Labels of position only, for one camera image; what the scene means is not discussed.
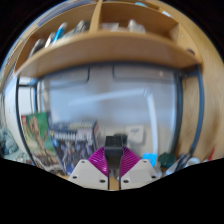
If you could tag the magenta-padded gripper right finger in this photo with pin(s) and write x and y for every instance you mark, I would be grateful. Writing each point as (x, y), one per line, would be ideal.
(140, 173)

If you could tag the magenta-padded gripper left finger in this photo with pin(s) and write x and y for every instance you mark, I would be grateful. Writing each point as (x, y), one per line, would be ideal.
(87, 173)

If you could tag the black charger block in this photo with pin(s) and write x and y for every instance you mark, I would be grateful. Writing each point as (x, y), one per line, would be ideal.
(113, 151)

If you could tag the light blue tall carton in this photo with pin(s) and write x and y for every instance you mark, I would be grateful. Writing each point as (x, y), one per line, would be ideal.
(150, 159)

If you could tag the green round tin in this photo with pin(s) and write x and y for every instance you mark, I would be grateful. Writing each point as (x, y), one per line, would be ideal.
(166, 160)

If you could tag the white desk lamp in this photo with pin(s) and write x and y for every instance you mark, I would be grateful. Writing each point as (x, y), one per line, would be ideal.
(151, 113)

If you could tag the green toy figure box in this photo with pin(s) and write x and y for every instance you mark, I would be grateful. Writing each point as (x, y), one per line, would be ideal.
(38, 136)

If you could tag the teal bedding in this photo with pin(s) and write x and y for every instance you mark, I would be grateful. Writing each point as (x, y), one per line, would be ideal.
(8, 143)

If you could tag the wooden shelf unit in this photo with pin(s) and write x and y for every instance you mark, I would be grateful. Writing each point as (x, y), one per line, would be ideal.
(100, 50)

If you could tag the white wall socket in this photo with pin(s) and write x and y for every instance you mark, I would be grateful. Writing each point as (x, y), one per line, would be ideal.
(135, 134)

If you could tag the dark grey metal desk frame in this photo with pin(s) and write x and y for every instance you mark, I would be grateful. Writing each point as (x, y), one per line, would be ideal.
(179, 110)

